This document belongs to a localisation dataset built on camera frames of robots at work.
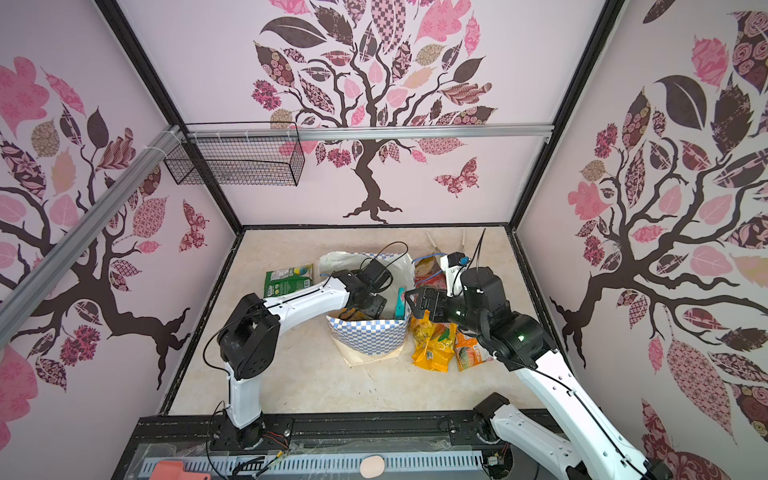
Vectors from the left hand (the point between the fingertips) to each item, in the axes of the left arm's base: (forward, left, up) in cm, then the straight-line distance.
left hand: (368, 306), depth 91 cm
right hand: (-10, -14, +24) cm, 30 cm away
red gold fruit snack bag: (+12, -20, +1) cm, 24 cm away
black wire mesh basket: (+62, +56, +11) cm, 84 cm away
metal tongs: (+29, -24, -4) cm, 38 cm away
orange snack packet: (-14, -30, -1) cm, 33 cm away
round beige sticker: (-41, -3, -4) cm, 41 cm away
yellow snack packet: (-13, -19, +2) cm, 23 cm away
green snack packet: (+12, +29, -2) cm, 31 cm away
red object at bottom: (-41, +45, -6) cm, 61 cm away
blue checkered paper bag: (-16, -2, +11) cm, 20 cm away
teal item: (-4, -10, +9) cm, 14 cm away
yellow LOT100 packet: (-8, +3, +9) cm, 13 cm away
